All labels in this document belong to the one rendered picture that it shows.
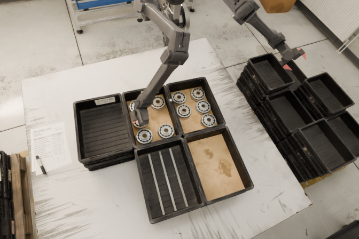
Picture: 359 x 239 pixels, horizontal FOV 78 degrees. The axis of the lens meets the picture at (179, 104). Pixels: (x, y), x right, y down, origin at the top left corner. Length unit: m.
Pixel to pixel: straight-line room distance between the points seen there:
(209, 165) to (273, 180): 0.49
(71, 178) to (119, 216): 0.38
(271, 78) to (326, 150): 0.81
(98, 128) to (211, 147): 0.74
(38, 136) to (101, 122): 0.45
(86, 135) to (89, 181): 0.28
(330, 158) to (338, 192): 0.65
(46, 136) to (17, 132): 0.99
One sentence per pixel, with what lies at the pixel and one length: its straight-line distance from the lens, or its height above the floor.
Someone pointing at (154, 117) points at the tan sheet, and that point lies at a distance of 1.50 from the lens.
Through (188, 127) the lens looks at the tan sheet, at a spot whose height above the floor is 0.83.
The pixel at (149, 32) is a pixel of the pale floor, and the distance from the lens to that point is 3.25.
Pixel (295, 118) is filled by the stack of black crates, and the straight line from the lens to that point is 2.43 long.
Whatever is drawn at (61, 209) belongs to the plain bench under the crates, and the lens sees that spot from 1.57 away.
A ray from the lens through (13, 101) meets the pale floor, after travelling 2.93.
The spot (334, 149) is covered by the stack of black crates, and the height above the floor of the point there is 0.49.
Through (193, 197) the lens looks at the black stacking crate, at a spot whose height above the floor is 0.83.
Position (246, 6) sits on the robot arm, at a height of 1.60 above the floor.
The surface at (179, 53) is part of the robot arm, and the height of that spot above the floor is 1.48.
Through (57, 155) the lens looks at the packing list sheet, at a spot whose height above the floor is 0.70.
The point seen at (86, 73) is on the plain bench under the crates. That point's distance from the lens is 1.94.
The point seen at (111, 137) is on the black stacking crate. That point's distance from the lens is 1.47.
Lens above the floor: 2.17
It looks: 59 degrees down
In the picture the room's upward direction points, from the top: 12 degrees clockwise
